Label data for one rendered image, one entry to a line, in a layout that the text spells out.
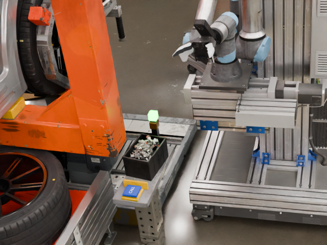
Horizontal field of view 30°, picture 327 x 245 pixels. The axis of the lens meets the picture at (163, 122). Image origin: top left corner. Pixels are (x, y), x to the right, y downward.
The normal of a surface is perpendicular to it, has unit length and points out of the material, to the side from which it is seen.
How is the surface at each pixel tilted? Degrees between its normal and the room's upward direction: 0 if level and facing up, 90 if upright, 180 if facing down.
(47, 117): 90
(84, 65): 90
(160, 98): 0
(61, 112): 90
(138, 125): 0
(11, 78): 90
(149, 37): 0
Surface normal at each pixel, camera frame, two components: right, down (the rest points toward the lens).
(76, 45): -0.30, 0.57
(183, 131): -0.11, -0.82
